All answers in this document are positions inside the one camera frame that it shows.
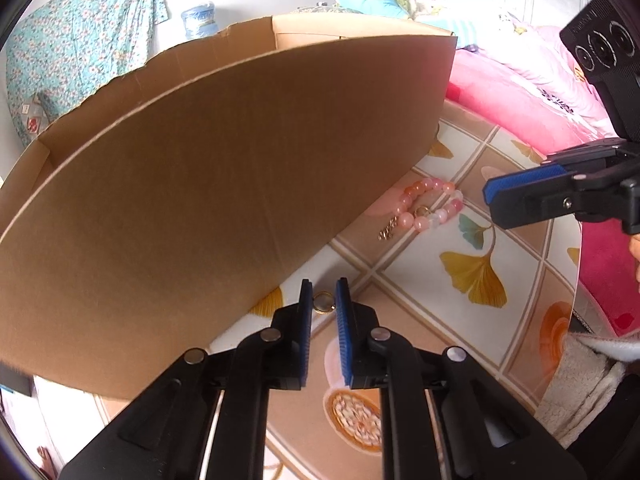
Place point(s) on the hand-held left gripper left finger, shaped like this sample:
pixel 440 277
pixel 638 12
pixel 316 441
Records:
pixel 305 330

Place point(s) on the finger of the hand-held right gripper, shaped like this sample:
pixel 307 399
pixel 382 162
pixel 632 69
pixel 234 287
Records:
pixel 600 152
pixel 525 182

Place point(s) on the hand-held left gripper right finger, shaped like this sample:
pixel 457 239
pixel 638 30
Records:
pixel 344 330

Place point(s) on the brown cardboard box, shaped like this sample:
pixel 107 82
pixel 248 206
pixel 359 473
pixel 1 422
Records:
pixel 200 185

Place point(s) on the person's right hand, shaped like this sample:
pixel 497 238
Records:
pixel 636 260

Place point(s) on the pink floral blanket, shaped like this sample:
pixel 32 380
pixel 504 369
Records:
pixel 500 90

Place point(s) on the white fleece clothing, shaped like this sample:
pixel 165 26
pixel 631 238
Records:
pixel 585 385

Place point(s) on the blue water jug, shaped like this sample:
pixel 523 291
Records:
pixel 200 20

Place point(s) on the grey patterned bag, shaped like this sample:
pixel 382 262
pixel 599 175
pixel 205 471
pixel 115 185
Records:
pixel 36 117

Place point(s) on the teal floral hanging cloth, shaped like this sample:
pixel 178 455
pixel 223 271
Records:
pixel 85 45

